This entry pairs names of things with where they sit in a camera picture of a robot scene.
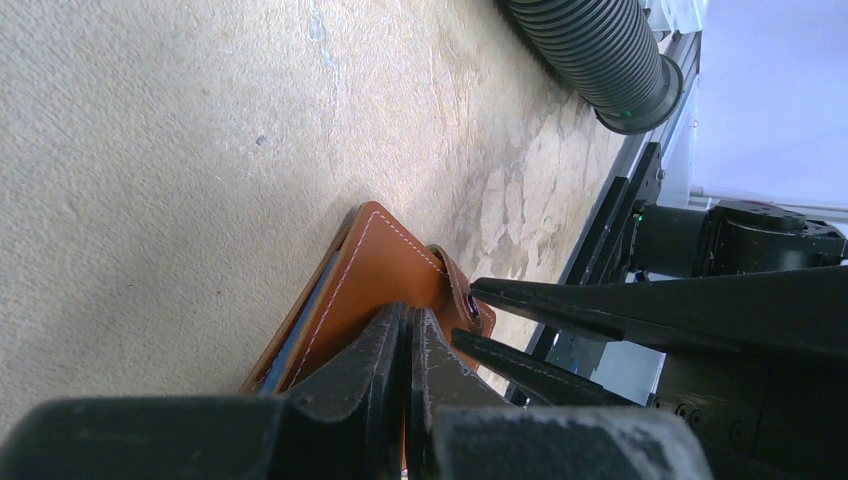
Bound dark grey corrugated hose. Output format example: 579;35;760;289
493;0;685;137

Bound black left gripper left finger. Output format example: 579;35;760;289
1;303;408;479

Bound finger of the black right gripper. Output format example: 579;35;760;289
451;329;635;406

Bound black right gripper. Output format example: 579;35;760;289
471;266;847;479

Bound brown leather card holder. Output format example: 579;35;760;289
240;201;497;394

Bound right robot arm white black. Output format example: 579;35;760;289
471;201;847;479

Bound clear plastic screw organizer box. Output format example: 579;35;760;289
638;0;709;42

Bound aluminium rail at table edge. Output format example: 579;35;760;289
609;26;704;200

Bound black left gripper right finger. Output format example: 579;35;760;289
405;308;712;479

